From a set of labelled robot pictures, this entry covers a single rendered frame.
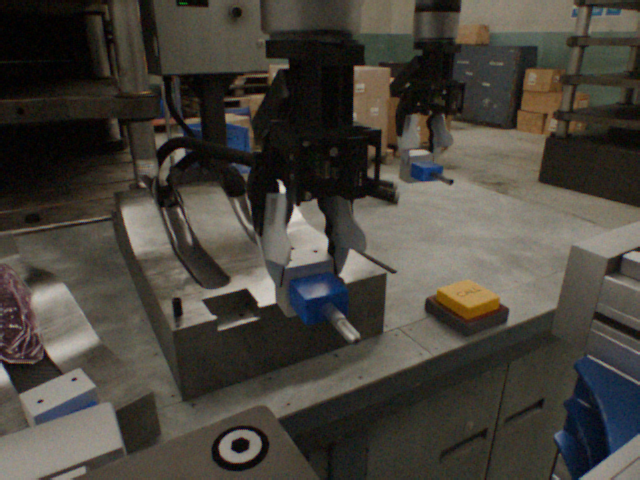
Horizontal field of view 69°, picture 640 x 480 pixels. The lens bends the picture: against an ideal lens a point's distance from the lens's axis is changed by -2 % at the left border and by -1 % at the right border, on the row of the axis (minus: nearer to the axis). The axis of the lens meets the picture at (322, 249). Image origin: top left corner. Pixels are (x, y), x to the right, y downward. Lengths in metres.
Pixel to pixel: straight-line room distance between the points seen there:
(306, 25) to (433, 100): 0.52
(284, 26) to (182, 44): 0.97
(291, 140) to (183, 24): 1.00
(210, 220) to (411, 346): 0.34
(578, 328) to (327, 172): 0.25
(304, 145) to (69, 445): 0.24
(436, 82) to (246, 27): 0.68
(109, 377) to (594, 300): 0.44
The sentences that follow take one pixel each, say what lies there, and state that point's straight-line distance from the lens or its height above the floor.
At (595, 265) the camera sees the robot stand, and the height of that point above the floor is 0.98.
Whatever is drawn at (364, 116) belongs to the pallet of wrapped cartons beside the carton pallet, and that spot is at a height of 0.51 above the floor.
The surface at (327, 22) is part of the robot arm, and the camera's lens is 0.35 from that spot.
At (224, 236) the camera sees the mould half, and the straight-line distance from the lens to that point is 0.70.
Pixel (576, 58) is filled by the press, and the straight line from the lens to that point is 4.52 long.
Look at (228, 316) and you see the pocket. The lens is 0.55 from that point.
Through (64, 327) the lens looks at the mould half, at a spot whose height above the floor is 0.87.
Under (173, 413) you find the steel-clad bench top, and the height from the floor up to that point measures 0.80.
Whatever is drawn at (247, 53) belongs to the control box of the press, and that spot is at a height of 1.12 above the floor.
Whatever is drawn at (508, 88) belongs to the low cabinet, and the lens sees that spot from 7.36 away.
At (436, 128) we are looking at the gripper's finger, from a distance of 0.92.
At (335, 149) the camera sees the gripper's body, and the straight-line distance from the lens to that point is 0.36.
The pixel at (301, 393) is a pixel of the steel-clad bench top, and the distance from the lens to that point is 0.53.
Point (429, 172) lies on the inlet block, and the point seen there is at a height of 0.93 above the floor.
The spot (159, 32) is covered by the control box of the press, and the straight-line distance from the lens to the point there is 1.31.
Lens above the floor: 1.15
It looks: 24 degrees down
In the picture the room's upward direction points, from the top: straight up
